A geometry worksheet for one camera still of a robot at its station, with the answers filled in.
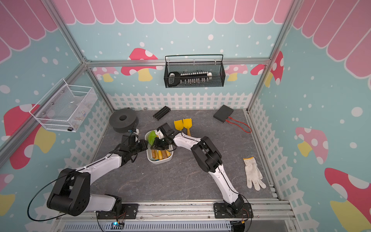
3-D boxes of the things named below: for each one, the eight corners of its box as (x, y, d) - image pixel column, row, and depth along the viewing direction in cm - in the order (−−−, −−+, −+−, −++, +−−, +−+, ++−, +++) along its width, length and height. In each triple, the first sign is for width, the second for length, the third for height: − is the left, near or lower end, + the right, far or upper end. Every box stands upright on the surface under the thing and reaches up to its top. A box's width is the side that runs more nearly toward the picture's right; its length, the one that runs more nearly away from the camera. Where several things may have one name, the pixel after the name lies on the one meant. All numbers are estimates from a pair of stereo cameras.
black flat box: (212, 116, 119) (212, 114, 117) (222, 106, 127) (223, 104, 125) (223, 122, 115) (224, 121, 113) (233, 111, 123) (234, 109, 121)
